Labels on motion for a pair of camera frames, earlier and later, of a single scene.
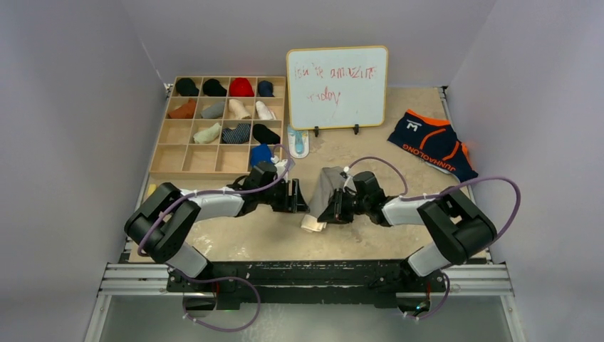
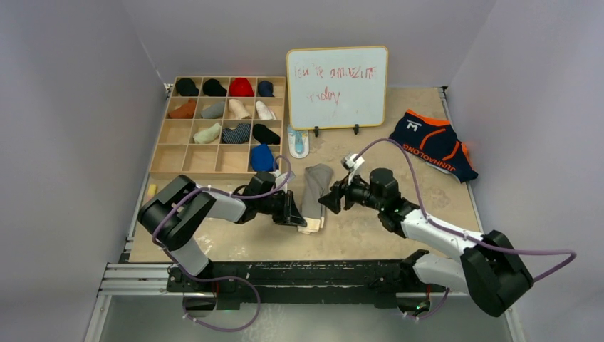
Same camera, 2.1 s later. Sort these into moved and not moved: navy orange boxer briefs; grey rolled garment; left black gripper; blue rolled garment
Moved: left black gripper
Not moved: grey rolled garment; blue rolled garment; navy orange boxer briefs
